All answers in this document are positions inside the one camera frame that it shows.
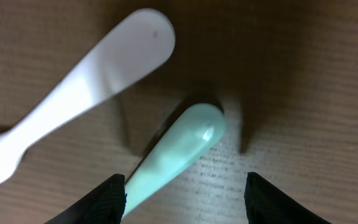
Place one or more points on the white plastic spoon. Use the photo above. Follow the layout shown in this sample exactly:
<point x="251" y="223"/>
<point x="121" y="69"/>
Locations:
<point x="137" y="46"/>

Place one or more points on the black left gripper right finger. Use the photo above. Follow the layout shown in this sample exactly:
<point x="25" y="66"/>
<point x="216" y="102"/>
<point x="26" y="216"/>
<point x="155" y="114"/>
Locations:
<point x="267" y="204"/>

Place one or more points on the mint green plastic spoon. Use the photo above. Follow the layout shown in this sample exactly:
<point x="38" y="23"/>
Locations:
<point x="192" y="135"/>

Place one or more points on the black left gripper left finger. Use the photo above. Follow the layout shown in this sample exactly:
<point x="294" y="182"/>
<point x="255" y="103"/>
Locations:
<point x="105" y="204"/>

